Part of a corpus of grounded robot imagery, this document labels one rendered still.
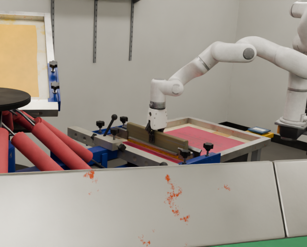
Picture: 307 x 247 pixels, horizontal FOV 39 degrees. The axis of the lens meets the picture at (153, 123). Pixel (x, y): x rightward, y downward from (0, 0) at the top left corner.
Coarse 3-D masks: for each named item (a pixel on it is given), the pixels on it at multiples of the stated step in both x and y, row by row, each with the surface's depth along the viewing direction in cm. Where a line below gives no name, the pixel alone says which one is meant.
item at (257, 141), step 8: (168, 120) 256; (176, 120) 258; (184, 120) 263; (192, 120) 263; (200, 120) 261; (208, 128) 256; (216, 128) 251; (224, 128) 248; (232, 128) 246; (112, 136) 222; (240, 136) 241; (248, 136) 237; (256, 136) 234; (248, 144) 219; (256, 144) 221; (264, 144) 228; (224, 152) 204; (232, 152) 206; (240, 152) 212; (248, 152) 217; (224, 160) 202
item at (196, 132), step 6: (168, 132) 243; (174, 132) 244; (192, 132) 246; (198, 132) 247; (204, 132) 248; (210, 132) 249; (126, 144) 218; (132, 144) 219; (144, 150) 210; (150, 150) 211
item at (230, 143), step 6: (210, 138) 237; (216, 138) 238; (222, 138) 239; (228, 138) 239; (228, 144) 229; (234, 144) 229; (240, 144) 230; (210, 150) 216; (216, 150) 217; (222, 150) 218; (162, 156) 204; (168, 156) 204; (174, 162) 197
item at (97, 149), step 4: (88, 148) 182; (92, 148) 182; (96, 148) 182; (100, 148) 182; (104, 148) 183; (92, 152) 177; (96, 152) 178; (100, 152) 180; (104, 152) 182; (108, 152) 183; (112, 152) 185; (116, 152) 187; (96, 156) 179; (100, 156) 180; (108, 156) 184; (112, 156) 185; (116, 156) 187; (96, 160) 179; (100, 160) 181
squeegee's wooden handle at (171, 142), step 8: (128, 128) 218; (136, 128) 214; (144, 128) 210; (128, 136) 219; (136, 136) 215; (144, 136) 211; (160, 136) 203; (168, 136) 200; (160, 144) 204; (168, 144) 200; (176, 144) 197; (184, 144) 194; (176, 152) 198
